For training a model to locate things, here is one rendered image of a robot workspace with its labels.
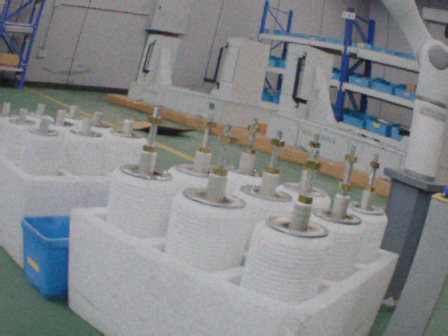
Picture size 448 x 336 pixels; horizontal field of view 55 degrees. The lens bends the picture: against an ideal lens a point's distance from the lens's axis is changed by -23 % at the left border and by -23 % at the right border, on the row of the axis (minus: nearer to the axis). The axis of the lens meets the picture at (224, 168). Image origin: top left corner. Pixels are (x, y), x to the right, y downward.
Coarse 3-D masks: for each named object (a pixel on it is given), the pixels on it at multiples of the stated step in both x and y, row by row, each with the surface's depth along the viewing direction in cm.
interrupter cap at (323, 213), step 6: (318, 210) 70; (324, 210) 70; (330, 210) 71; (318, 216) 66; (324, 216) 66; (330, 216) 68; (348, 216) 69; (354, 216) 70; (336, 222) 65; (342, 222) 65; (348, 222) 65; (354, 222) 65; (360, 222) 66
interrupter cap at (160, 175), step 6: (120, 168) 70; (126, 168) 71; (132, 168) 73; (156, 168) 75; (126, 174) 69; (132, 174) 69; (138, 174) 69; (156, 174) 73; (162, 174) 73; (168, 174) 73; (150, 180) 69; (156, 180) 69; (162, 180) 70; (168, 180) 71
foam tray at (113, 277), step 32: (96, 224) 68; (96, 256) 68; (128, 256) 64; (160, 256) 62; (384, 256) 78; (96, 288) 69; (128, 288) 64; (160, 288) 61; (192, 288) 58; (224, 288) 56; (320, 288) 62; (352, 288) 61; (384, 288) 79; (96, 320) 69; (128, 320) 65; (160, 320) 61; (192, 320) 58; (224, 320) 55; (256, 320) 53; (288, 320) 50; (320, 320) 54; (352, 320) 68
